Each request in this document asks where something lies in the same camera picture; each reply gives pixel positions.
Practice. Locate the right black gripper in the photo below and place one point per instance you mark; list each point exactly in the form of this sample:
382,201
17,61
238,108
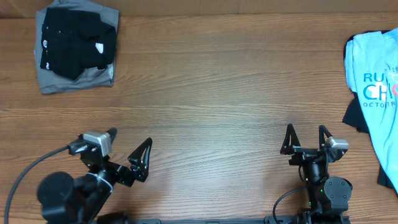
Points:
288,148

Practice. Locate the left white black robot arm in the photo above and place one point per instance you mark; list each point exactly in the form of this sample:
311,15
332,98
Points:
65,199

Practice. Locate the folded grey trousers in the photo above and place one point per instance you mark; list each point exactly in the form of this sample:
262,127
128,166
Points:
50,82

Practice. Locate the brown cardboard backboard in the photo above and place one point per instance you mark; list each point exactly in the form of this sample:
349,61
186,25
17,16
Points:
212,7

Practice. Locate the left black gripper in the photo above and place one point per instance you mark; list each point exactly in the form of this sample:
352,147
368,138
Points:
125,175

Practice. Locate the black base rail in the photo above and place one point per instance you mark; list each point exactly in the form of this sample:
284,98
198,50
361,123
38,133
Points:
121,218

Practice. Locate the black polo shirt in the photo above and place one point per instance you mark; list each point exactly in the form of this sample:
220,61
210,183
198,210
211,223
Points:
73,41

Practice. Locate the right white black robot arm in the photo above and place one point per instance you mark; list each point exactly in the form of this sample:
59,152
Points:
328,196

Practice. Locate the light blue printed t-shirt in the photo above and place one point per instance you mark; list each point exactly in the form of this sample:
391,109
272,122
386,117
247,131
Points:
377,87

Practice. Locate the black garment under t-shirt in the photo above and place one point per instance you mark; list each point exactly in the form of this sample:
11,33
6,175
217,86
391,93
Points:
354,115

